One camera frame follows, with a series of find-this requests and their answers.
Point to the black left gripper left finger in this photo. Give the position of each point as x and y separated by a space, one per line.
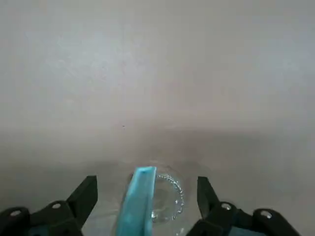
73 206

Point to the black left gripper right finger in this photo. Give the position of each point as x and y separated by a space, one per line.
221 216

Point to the clear bottle blue lid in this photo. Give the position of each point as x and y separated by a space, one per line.
137 196

